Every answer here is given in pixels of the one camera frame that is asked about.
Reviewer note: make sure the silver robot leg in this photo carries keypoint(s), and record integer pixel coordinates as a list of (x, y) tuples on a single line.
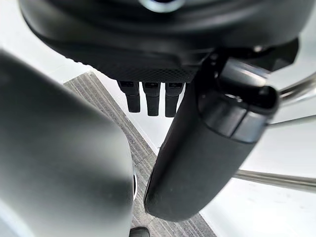
[(61, 153)]

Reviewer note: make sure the dark robot foot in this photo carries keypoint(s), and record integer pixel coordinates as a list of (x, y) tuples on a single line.
[(139, 232)]

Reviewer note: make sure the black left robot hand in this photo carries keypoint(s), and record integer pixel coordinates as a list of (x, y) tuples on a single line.
[(153, 44)]

